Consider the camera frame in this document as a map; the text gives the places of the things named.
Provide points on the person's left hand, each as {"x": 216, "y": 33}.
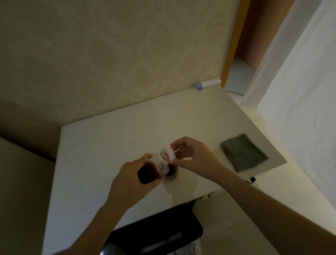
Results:
{"x": 126, "y": 184}

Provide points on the person's right hand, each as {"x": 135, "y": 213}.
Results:
{"x": 202, "y": 160}

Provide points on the person's right thumb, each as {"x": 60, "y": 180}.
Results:
{"x": 187, "y": 163}

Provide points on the person's left thumb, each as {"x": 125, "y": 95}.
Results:
{"x": 145, "y": 160}

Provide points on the clear bottle with dark liquid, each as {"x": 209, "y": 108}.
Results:
{"x": 151, "y": 170}

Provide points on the white bottle cap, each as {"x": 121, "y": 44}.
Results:
{"x": 172, "y": 155}

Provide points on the person's right forearm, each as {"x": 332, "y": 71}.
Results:
{"x": 273, "y": 218}

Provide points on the person's left forearm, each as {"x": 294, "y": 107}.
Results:
{"x": 91, "y": 231}

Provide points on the small glass cup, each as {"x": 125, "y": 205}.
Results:
{"x": 172, "y": 173}

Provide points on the green cloth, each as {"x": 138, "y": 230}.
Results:
{"x": 242, "y": 153}

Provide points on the small black plug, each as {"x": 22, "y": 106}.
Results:
{"x": 252, "y": 179}

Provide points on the black chair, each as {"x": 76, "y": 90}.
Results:
{"x": 157, "y": 228}

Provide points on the white roll with blue end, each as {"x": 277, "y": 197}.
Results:
{"x": 210, "y": 82}

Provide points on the wooden door frame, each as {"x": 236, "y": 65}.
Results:
{"x": 232, "y": 44}

